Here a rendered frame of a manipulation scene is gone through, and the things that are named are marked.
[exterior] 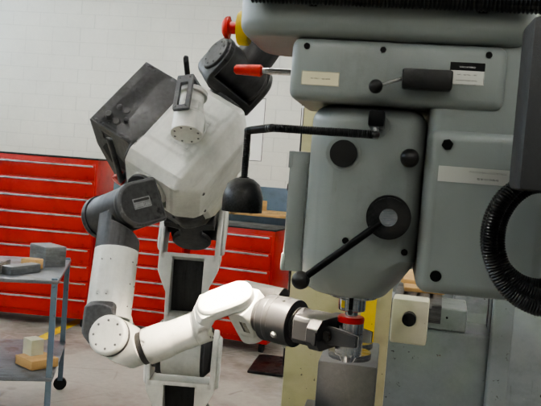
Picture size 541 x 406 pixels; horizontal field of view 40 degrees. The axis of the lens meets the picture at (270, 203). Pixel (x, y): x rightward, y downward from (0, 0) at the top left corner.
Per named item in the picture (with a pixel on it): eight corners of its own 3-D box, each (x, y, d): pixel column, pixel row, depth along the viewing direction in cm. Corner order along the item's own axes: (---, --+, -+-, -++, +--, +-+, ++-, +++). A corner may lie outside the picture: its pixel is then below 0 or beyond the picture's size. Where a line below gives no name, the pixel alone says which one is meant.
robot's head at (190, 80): (180, 130, 156) (166, 109, 150) (186, 98, 160) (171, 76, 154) (208, 127, 154) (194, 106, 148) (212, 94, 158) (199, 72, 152)
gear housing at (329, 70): (287, 98, 117) (291, 35, 117) (305, 111, 141) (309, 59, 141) (504, 112, 112) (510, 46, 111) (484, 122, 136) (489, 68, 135)
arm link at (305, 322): (318, 311, 126) (261, 299, 132) (312, 366, 126) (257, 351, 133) (353, 303, 136) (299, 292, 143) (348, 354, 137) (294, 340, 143)
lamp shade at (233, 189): (218, 209, 134) (220, 174, 133) (256, 210, 135) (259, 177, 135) (225, 212, 127) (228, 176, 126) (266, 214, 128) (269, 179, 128)
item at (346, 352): (348, 359, 126) (351, 325, 126) (328, 352, 130) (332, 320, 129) (366, 356, 129) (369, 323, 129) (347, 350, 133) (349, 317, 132)
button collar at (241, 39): (233, 42, 128) (236, 7, 127) (241, 47, 133) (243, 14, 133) (245, 43, 127) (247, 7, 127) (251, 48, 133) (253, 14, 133)
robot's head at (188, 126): (172, 147, 156) (169, 124, 148) (179, 109, 160) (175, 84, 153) (203, 150, 156) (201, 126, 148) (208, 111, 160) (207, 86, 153)
